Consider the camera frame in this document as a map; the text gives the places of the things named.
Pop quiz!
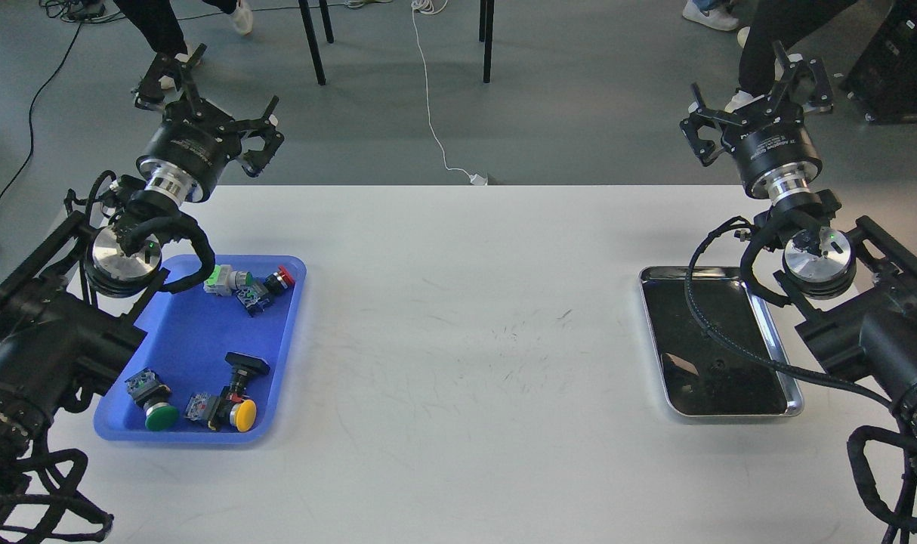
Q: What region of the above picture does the black cable on floor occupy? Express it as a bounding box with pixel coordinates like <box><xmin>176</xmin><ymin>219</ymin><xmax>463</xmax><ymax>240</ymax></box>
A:
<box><xmin>0</xmin><ymin>0</ymin><xmax>127</xmax><ymax>286</ymax></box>

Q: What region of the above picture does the black table leg left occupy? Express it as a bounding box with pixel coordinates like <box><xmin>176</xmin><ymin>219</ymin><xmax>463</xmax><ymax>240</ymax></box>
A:
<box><xmin>298</xmin><ymin>0</ymin><xmax>335</xmax><ymax>86</ymax></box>

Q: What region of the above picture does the person leg at left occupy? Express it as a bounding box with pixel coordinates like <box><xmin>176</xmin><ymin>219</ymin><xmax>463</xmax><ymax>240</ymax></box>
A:
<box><xmin>114</xmin><ymin>1</ymin><xmax>254</xmax><ymax>62</ymax></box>

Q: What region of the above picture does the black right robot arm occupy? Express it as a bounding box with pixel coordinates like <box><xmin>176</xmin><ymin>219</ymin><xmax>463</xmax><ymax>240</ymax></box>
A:
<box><xmin>680</xmin><ymin>42</ymin><xmax>917</xmax><ymax>543</ymax></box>

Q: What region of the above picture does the silver metal tray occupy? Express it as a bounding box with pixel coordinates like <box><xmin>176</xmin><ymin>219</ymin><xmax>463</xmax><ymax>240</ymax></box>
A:
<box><xmin>639</xmin><ymin>266</ymin><xmax>804</xmax><ymax>422</ymax></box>

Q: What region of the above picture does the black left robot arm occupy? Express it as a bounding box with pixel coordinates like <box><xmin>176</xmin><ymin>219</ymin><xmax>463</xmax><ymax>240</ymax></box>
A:
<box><xmin>0</xmin><ymin>45</ymin><xmax>285</xmax><ymax>543</ymax></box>

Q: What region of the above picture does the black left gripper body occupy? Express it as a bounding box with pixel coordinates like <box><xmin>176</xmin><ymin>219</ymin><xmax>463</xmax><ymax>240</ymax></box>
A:
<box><xmin>137</xmin><ymin>102</ymin><xmax>256</xmax><ymax>206</ymax></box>

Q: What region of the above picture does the green mushroom push button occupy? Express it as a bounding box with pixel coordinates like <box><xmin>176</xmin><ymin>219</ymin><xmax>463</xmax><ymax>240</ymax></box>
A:
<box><xmin>125</xmin><ymin>368</ymin><xmax>180</xmax><ymax>431</ymax></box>

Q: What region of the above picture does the black equipment cart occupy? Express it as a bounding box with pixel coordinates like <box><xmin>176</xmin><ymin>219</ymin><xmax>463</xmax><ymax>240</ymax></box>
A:
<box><xmin>841</xmin><ymin>1</ymin><xmax>917</xmax><ymax>124</ymax></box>

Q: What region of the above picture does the black push button switch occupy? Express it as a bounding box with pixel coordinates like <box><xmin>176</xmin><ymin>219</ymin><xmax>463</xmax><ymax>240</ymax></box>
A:
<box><xmin>224</xmin><ymin>351</ymin><xmax>270</xmax><ymax>398</ymax></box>

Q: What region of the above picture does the white sneaker top right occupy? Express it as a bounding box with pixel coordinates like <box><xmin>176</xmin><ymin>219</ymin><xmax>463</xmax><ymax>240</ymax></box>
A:
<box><xmin>681</xmin><ymin>1</ymin><xmax>739</xmax><ymax>32</ymax></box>

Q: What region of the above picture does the black table leg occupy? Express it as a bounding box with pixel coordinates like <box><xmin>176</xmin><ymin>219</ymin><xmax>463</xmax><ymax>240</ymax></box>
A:
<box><xmin>298</xmin><ymin>0</ymin><xmax>335</xmax><ymax>86</ymax></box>
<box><xmin>478</xmin><ymin>0</ymin><xmax>496</xmax><ymax>84</ymax></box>

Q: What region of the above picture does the yellow push button switch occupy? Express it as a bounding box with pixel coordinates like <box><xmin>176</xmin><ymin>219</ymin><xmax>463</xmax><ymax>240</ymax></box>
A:
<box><xmin>184</xmin><ymin>392</ymin><xmax>258</xmax><ymax>431</ymax></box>

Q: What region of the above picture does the white cable on floor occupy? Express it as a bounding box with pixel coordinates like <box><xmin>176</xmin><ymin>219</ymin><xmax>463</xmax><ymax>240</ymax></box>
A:
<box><xmin>411</xmin><ymin>0</ymin><xmax>488</xmax><ymax>186</ymax></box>

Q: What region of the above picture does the white sneaker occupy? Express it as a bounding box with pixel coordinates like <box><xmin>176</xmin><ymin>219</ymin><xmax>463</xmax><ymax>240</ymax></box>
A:
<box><xmin>681</xmin><ymin>1</ymin><xmax>739</xmax><ymax>32</ymax></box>
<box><xmin>722</xmin><ymin>90</ymin><xmax>763</xmax><ymax>113</ymax></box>

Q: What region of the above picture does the green white push button switch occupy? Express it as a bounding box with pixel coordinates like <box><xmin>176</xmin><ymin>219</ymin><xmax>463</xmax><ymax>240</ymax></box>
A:
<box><xmin>202</xmin><ymin>264</ymin><xmax>254</xmax><ymax>297</ymax></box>

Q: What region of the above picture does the person black trousers leg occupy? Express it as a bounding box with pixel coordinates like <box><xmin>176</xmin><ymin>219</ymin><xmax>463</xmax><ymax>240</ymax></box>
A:
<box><xmin>737</xmin><ymin>0</ymin><xmax>860</xmax><ymax>97</ymax></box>

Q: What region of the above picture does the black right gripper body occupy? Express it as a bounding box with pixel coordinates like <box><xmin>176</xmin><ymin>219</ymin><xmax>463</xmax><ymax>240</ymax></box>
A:
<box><xmin>721</xmin><ymin>106</ymin><xmax>822</xmax><ymax>199</ymax></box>

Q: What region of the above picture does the blue plastic tray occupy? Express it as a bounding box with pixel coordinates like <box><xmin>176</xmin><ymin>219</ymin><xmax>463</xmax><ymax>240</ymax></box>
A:
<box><xmin>93</xmin><ymin>255</ymin><xmax>307</xmax><ymax>444</ymax></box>

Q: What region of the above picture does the black table leg right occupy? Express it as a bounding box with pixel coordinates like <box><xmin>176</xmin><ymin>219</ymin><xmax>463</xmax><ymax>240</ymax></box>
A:
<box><xmin>478</xmin><ymin>0</ymin><xmax>496</xmax><ymax>84</ymax></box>

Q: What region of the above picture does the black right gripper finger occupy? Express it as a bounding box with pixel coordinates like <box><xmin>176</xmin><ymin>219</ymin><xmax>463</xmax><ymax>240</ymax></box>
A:
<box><xmin>765</xmin><ymin>41</ymin><xmax>834</xmax><ymax>115</ymax></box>
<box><xmin>680</xmin><ymin>83</ymin><xmax>743</xmax><ymax>167</ymax></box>

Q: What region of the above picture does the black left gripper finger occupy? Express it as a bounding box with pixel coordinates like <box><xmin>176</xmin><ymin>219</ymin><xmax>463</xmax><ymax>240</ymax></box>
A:
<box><xmin>236</xmin><ymin>95</ymin><xmax>285</xmax><ymax>178</ymax></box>
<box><xmin>133</xmin><ymin>43</ymin><xmax>207</xmax><ymax>113</ymax></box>

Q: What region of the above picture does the red push button switch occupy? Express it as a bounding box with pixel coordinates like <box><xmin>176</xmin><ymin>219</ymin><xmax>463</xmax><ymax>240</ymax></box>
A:
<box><xmin>236</xmin><ymin>265</ymin><xmax>296</xmax><ymax>317</ymax></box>

